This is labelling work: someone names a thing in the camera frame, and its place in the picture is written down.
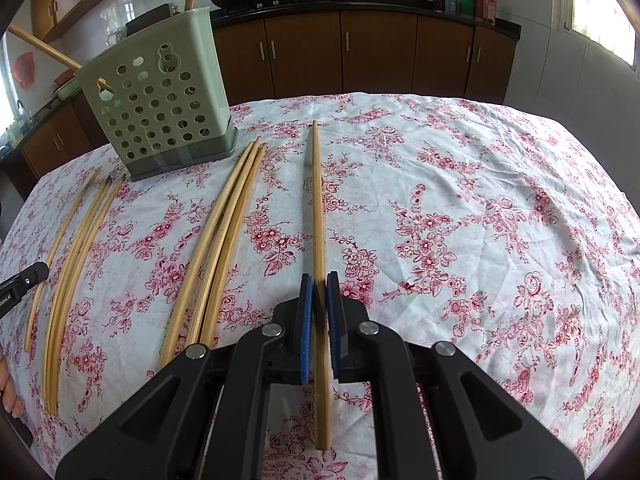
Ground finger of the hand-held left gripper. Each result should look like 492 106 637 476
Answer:
0 262 49 318

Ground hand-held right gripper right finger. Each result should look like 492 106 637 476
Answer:
325 271 586 480

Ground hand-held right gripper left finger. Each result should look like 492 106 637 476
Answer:
56 274 315 480

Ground green perforated utensil holder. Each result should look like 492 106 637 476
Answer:
74 6 240 182

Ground person's left hand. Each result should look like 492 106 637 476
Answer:
0 350 24 418

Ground short brown base cabinets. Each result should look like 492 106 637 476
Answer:
20 94 108 177

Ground red floral tablecloth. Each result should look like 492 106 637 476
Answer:
0 92 640 480

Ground narrow side window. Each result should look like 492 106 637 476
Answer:
0 35 16 126

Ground green enamel basin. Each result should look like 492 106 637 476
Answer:
54 71 83 101

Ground red plastic bag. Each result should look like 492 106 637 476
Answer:
12 52 38 90

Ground dark kitchen appliance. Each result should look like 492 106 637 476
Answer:
125 4 172 36

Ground long brown base cabinets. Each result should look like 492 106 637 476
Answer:
210 7 516 106

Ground gas stove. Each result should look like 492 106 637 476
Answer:
215 0 336 11

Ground black kitchen countertop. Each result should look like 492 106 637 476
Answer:
210 0 523 41

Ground large bright window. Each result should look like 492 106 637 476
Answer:
570 0 640 71

